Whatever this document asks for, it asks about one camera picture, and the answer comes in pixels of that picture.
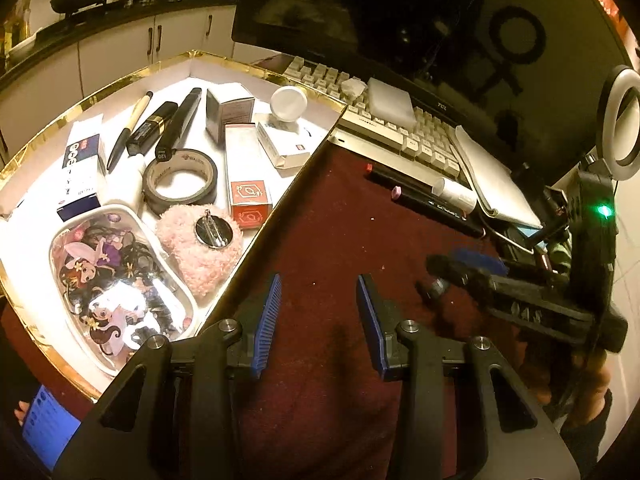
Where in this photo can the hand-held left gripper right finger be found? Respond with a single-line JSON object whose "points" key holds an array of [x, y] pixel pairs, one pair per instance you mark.
{"points": [[371, 320]]}

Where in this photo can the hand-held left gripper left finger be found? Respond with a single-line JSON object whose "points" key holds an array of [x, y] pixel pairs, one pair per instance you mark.
{"points": [[265, 325]]}

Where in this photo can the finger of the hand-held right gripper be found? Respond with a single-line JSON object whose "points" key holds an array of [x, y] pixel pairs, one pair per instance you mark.
{"points": [[480, 259], [450, 270]]}

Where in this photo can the grey tape roll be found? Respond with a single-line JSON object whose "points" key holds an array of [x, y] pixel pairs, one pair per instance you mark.
{"points": [[155, 190]]}

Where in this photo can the white box red label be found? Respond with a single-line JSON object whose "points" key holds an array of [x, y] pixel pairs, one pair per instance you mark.
{"points": [[280, 142]]}

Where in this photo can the grey white medicine box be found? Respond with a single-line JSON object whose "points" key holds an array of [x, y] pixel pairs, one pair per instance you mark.
{"points": [[235, 110]]}

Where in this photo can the black cosmetic stick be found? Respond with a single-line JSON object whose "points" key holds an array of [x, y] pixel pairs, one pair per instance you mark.
{"points": [[177, 125]]}

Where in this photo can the white pill bottle red label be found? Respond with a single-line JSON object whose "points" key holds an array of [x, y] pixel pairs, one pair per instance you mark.
{"points": [[289, 102]]}

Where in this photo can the beige and black pen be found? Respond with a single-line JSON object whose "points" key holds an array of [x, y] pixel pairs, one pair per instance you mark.
{"points": [[131, 125]]}

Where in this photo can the blue white medicine box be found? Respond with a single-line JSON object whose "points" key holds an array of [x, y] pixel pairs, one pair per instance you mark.
{"points": [[80, 170]]}

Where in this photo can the gold rimmed white box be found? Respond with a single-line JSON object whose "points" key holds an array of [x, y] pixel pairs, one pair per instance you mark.
{"points": [[165, 80]]}

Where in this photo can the person's right forearm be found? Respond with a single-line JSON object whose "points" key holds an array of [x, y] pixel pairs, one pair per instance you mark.
{"points": [[585, 440]]}

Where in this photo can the person's right hand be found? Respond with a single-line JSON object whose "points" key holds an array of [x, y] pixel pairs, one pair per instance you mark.
{"points": [[592, 385]]}

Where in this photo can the teal flat object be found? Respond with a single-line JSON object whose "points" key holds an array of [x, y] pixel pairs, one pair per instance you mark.
{"points": [[530, 233]]}

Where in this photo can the black marker pink caps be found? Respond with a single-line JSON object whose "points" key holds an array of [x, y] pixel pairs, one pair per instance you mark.
{"points": [[430, 208]]}

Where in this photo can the small white bottle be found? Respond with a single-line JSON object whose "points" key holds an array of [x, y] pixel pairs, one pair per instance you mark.
{"points": [[457, 196]]}

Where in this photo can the white notebook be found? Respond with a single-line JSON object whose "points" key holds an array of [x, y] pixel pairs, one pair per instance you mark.
{"points": [[492, 175]]}

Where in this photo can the pink fluffy heart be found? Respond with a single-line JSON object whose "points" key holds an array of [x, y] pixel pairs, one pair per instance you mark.
{"points": [[195, 265]]}

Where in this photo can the black marker red caps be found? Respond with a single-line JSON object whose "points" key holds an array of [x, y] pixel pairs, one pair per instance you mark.
{"points": [[400, 183]]}

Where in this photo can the round metal hair clip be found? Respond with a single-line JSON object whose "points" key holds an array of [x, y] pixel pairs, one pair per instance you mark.
{"points": [[215, 230]]}

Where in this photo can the beige computer keyboard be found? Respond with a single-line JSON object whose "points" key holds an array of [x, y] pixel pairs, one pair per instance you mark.
{"points": [[425, 145]]}

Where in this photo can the orange patterned tall box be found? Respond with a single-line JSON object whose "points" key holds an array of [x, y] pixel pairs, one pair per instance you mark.
{"points": [[247, 185]]}

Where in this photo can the white sponge block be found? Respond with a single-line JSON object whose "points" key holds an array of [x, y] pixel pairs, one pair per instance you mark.
{"points": [[390, 105]]}

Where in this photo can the white tube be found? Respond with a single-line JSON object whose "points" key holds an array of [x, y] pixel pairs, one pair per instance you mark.
{"points": [[125, 185]]}

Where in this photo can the crumpled white tissue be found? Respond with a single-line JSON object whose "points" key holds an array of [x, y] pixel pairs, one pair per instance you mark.
{"points": [[354, 89]]}

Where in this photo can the black and gold lipstick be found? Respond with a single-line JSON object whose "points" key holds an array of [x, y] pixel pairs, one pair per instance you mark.
{"points": [[150, 127]]}

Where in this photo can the blue phone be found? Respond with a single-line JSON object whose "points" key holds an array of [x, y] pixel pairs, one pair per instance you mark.
{"points": [[47, 425]]}

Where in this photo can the black computer monitor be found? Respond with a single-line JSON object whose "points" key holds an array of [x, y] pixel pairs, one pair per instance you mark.
{"points": [[400, 20]]}

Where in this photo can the white kitchen cabinets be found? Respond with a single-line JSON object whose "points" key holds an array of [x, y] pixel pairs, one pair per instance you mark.
{"points": [[120, 50]]}

